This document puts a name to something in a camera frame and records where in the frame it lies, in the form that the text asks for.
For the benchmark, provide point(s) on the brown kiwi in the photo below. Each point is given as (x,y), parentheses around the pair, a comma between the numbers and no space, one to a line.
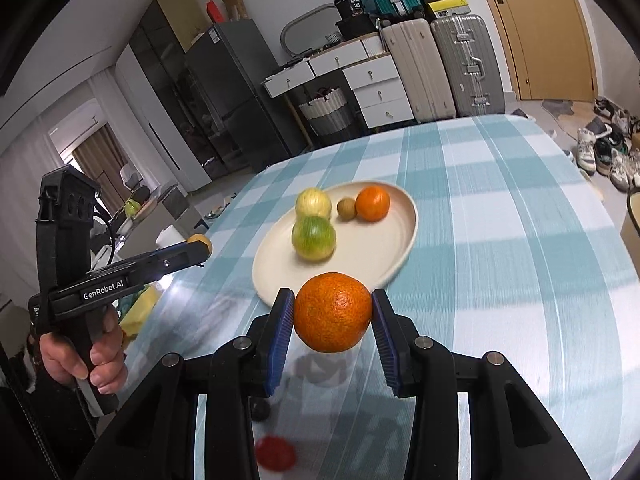
(346,209)

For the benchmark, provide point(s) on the beige suitcase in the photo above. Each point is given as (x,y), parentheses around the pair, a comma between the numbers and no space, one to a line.
(413,48)

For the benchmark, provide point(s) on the pale yellow round fruit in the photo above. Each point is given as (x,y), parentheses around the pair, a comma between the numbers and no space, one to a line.
(313,202)

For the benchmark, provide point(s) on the yellow bag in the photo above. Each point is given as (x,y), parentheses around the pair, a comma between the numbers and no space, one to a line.
(134,319)

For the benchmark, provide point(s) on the green yellow round fruit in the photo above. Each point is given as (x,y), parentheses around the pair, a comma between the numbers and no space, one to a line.
(313,238)

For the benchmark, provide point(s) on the white drawer cabinet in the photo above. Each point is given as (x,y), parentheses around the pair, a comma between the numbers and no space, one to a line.
(370,73)

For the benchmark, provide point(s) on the small yellow brown fruit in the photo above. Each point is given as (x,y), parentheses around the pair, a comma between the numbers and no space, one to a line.
(202,239)

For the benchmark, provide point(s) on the large orange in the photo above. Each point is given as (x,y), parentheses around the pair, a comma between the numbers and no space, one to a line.
(332,311)

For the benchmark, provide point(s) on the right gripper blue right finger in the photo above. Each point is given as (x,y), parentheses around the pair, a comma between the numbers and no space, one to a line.
(394,336)

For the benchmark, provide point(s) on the silver suitcase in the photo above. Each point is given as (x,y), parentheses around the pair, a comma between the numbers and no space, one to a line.
(471,65)

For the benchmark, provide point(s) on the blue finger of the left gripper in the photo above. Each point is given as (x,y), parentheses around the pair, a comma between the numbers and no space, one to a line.
(163,261)

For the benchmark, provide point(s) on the wooden door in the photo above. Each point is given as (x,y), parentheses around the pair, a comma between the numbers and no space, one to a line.
(547,48)

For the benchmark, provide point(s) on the cream oval plate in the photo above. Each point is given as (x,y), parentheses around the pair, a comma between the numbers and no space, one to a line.
(371,252)

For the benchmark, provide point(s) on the black refrigerator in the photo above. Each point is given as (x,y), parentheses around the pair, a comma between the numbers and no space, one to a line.
(230,63)

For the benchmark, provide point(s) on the small orange on plate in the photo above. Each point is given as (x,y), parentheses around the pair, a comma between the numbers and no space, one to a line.
(372,203)

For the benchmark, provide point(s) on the teal checked tablecloth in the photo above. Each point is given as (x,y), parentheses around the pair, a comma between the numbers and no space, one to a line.
(514,253)

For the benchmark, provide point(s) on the white paper roll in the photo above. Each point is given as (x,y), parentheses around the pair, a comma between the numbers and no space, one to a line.
(168,237)

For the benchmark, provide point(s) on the woven laundry basket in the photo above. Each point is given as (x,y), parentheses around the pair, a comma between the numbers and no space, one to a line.
(328,113)

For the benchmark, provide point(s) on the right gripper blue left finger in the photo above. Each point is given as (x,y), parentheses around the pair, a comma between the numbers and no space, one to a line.
(271,336)

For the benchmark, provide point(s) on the small dark plum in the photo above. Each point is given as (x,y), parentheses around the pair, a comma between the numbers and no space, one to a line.
(260,409)

